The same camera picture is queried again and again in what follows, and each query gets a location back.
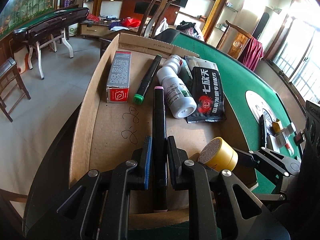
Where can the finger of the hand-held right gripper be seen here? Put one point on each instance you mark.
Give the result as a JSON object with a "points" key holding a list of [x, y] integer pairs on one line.
{"points": [[272, 162]]}

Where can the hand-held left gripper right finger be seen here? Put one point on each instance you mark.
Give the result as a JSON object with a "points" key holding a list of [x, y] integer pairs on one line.
{"points": [[172, 160]]}

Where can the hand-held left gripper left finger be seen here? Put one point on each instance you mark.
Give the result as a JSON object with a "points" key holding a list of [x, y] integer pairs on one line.
{"points": [[148, 160]]}

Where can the yellow round container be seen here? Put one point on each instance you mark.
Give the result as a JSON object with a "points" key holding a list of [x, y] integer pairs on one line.
{"points": [[220, 152]]}

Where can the black marker with pink caps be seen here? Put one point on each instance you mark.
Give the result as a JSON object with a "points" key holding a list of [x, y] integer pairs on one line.
{"points": [[159, 110]]}

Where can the cardboard box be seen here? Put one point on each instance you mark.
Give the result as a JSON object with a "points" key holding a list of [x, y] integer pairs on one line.
{"points": [[110, 120]]}

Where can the white bottle with red label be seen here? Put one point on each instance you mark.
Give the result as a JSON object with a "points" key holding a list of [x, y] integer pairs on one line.
{"points": [[173, 62]]}

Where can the small red and black item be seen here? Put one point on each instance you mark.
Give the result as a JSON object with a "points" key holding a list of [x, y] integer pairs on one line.
{"points": [[299, 138]]}

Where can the white glue tube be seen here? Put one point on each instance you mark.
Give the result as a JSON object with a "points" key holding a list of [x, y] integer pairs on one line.
{"points": [[285, 143]]}

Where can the black pen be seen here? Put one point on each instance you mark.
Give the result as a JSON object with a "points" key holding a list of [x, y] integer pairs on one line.
{"points": [[263, 130]]}

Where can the small white box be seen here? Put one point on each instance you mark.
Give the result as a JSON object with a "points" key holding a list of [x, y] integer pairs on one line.
{"points": [[290, 128]]}

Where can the small yellow box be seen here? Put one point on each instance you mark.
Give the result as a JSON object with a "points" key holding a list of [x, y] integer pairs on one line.
{"points": [[276, 127]]}

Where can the white bottle with green label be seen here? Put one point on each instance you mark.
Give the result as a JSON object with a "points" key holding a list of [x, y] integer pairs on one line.
{"points": [[175, 92]]}

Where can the black packet with crab print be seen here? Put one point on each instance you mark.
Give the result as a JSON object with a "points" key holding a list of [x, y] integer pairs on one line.
{"points": [[207, 95]]}

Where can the black marker with green cap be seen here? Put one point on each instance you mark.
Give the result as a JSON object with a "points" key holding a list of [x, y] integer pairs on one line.
{"points": [[147, 77]]}

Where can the window with metal grille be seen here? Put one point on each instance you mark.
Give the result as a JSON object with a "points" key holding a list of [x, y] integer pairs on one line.
{"points": [[297, 62]]}

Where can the grey and red carton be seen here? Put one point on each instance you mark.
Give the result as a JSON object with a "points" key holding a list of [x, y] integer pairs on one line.
{"points": [[118, 70]]}

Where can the green felt mahjong table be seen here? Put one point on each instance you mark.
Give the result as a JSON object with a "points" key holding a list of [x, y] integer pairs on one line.
{"points": [[232, 75]]}

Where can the dark red cloth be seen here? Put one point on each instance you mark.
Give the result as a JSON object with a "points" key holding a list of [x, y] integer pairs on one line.
{"points": [[252, 52]]}

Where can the carved light wooden chair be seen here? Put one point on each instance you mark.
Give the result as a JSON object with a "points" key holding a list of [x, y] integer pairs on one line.
{"points": [[237, 45]]}

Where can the patterned fabric bag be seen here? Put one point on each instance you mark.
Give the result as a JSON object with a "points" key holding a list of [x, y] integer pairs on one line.
{"points": [[193, 31]]}

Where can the white plastic bag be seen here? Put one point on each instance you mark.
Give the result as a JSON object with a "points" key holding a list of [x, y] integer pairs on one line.
{"points": [[162, 26]]}

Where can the black cloth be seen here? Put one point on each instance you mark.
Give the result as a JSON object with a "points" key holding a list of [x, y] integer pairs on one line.
{"points": [[186, 24]]}

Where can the tall black tower appliance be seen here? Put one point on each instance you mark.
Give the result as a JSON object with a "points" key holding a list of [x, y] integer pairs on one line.
{"points": [[261, 25]]}

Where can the red plastic bag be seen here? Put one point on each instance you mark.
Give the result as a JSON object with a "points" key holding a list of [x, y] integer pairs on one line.
{"points": [[131, 22], [92, 18]]}

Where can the low wooden cabinet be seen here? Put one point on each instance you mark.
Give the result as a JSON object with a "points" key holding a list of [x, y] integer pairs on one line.
{"points": [[95, 30]]}

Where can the dark wooden chair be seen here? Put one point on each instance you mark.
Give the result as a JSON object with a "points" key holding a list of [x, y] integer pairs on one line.
{"points": [[160, 12]]}

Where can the rolled beige mat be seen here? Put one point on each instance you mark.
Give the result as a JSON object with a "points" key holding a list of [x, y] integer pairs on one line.
{"points": [[23, 61]]}

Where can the wooden stool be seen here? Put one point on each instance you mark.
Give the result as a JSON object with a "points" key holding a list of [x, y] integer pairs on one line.
{"points": [[10, 67]]}

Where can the dark folding mahjong table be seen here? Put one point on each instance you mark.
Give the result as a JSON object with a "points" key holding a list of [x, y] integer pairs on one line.
{"points": [[50, 22]]}

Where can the wooden wall shelf unit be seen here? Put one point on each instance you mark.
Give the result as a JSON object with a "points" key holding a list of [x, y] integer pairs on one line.
{"points": [[217, 10]]}

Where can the flower wall mural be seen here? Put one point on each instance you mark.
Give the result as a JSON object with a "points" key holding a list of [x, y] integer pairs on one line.
{"points": [[25, 5]]}

